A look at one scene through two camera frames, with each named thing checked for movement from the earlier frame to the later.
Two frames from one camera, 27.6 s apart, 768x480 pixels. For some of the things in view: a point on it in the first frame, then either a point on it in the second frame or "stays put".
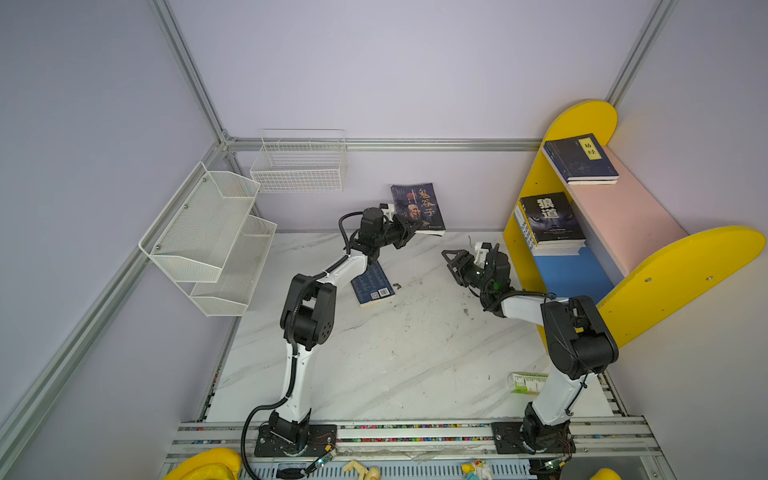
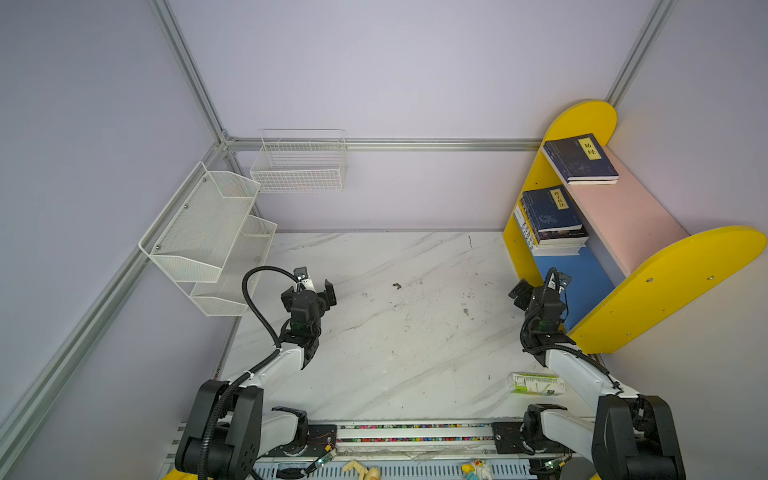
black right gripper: x=459 y=274 to x=528 y=293
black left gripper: x=406 y=230 to x=287 y=299
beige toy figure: x=364 y=474 stays put
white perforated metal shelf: x=193 y=237 stays put
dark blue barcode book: x=373 y=285 to x=552 y=209
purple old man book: x=419 y=202 to x=564 y=234
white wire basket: x=299 y=160 stays put
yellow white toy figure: x=477 y=470 stays put
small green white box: x=526 y=383 stays put
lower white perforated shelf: x=231 y=293 stays put
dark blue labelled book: x=580 y=158 stays put
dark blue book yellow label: x=591 y=182 stays put
